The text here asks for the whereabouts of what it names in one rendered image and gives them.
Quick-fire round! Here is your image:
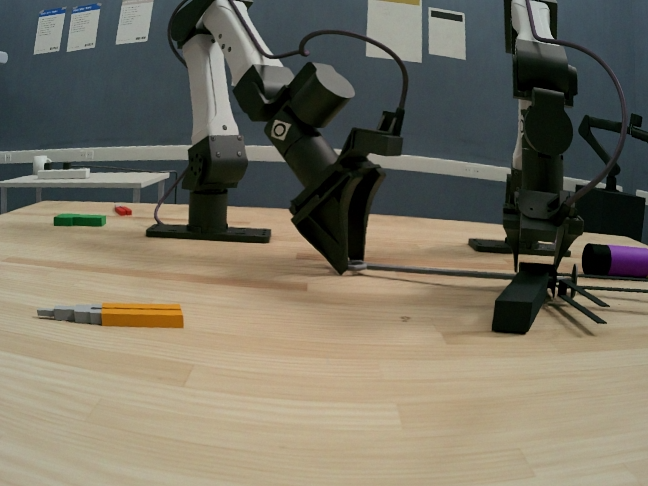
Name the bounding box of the small red block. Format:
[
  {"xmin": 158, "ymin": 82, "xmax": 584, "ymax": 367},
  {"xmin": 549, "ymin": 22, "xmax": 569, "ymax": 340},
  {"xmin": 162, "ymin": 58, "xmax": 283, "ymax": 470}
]
[{"xmin": 115, "ymin": 204, "xmax": 132, "ymax": 216}]

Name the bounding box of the green rectangular block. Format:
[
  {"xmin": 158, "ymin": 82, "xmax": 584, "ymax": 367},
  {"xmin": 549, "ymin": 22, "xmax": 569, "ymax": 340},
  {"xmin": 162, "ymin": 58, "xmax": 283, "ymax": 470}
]
[{"xmin": 54, "ymin": 213, "xmax": 106, "ymax": 227}]

